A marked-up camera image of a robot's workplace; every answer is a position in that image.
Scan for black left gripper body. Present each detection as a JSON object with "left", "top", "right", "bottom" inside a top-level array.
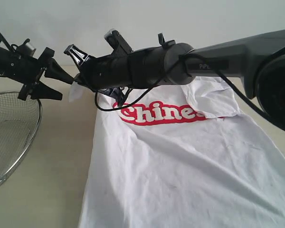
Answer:
[{"left": 4, "top": 47, "right": 55, "bottom": 100}]

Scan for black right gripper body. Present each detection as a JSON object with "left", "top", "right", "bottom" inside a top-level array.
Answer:
[{"left": 75, "top": 53, "right": 131, "bottom": 92}]

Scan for white t-shirt red logo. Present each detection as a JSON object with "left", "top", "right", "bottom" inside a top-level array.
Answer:
[{"left": 78, "top": 77, "right": 285, "bottom": 228}]

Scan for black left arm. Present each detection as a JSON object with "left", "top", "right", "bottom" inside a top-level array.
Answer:
[{"left": 0, "top": 33, "right": 74, "bottom": 101}]

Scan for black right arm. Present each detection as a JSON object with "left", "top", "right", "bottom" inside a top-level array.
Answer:
[{"left": 65, "top": 29, "right": 285, "bottom": 131}]

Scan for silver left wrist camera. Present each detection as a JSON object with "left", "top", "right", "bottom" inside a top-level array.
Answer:
[{"left": 11, "top": 38, "right": 36, "bottom": 57}]

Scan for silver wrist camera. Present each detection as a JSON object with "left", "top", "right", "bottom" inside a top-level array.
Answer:
[
  {"left": 11, "top": 38, "right": 36, "bottom": 57},
  {"left": 104, "top": 28, "right": 133, "bottom": 57}
]

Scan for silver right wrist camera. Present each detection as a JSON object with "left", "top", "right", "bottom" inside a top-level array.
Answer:
[{"left": 104, "top": 28, "right": 133, "bottom": 57}]

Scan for silver wire mesh basket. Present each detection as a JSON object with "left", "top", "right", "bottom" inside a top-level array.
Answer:
[{"left": 0, "top": 91, "right": 42, "bottom": 186}]

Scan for black cable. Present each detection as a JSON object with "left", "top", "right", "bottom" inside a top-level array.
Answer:
[{"left": 95, "top": 33, "right": 285, "bottom": 137}]

